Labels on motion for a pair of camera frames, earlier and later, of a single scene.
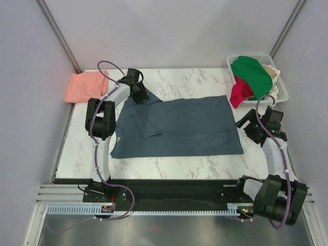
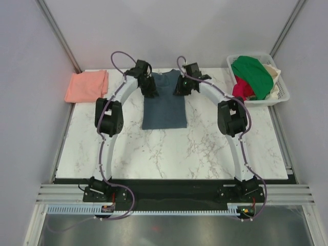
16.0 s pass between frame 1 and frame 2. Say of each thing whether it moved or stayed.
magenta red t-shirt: stayed
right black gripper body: moved
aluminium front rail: stayed
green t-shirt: stayed
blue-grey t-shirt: moved
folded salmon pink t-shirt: stayed
